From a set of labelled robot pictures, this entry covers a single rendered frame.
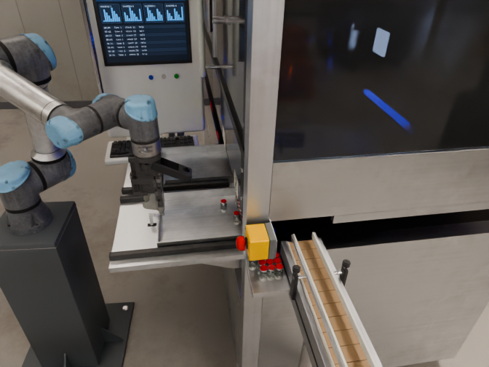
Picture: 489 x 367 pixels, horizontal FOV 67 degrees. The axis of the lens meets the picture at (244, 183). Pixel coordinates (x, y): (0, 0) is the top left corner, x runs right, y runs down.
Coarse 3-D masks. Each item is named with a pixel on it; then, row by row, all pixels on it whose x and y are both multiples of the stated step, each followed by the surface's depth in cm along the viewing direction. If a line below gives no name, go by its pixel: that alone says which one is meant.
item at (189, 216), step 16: (176, 192) 133; (192, 192) 135; (208, 192) 136; (224, 192) 137; (176, 208) 131; (192, 208) 131; (208, 208) 131; (160, 224) 124; (176, 224) 124; (192, 224) 124; (208, 224) 124; (224, 224) 124; (240, 224) 125; (160, 240) 117; (176, 240) 113; (192, 240) 113; (208, 240) 114; (224, 240) 116
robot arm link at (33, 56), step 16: (16, 48) 105; (32, 48) 108; (48, 48) 112; (16, 64) 105; (32, 64) 109; (48, 64) 113; (32, 80) 112; (48, 80) 116; (32, 128) 123; (48, 144) 127; (32, 160) 131; (48, 160) 129; (64, 160) 134; (48, 176) 131; (64, 176) 137
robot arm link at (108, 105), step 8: (104, 96) 97; (112, 96) 97; (96, 104) 93; (104, 104) 94; (112, 104) 95; (120, 104) 94; (104, 112) 92; (112, 112) 94; (104, 120) 92; (112, 120) 94; (104, 128) 94
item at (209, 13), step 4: (208, 0) 112; (208, 4) 113; (208, 8) 113; (208, 12) 114; (208, 16) 115; (208, 20) 115; (212, 20) 116; (216, 20) 116; (220, 20) 116; (224, 20) 117; (208, 24) 116; (208, 28) 117; (212, 28) 118
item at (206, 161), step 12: (216, 144) 164; (168, 156) 161; (180, 156) 161; (192, 156) 162; (204, 156) 162; (216, 156) 162; (192, 168) 153; (204, 168) 153; (216, 168) 154; (228, 168) 154; (168, 180) 140; (180, 180) 141; (192, 180) 142; (204, 180) 142; (216, 180) 143; (228, 180) 144
